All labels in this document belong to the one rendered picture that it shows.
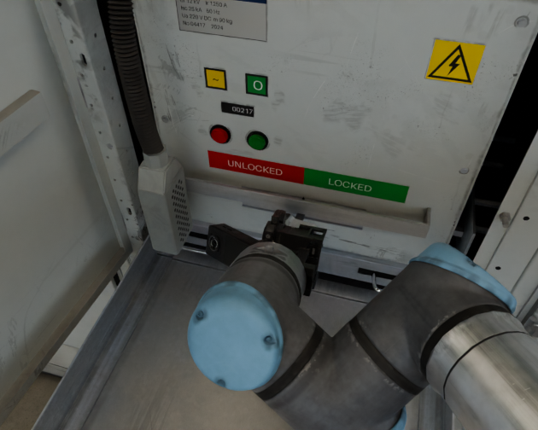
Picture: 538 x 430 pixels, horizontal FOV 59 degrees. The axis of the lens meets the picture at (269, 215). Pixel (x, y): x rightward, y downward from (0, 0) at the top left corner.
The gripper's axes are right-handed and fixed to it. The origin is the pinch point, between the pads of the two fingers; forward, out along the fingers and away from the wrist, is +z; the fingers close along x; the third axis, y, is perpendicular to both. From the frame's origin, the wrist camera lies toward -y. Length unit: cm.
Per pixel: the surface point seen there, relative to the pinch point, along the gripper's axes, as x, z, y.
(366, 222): 3.2, -0.5, 12.4
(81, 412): -30.2, -18.0, -24.0
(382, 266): -6.8, 8.5, 16.8
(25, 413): -95, 40, -82
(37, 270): -11.7, -12.1, -36.2
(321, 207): 4.3, -1.0, 5.3
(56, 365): -76, 43, -73
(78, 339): -55, 31, -57
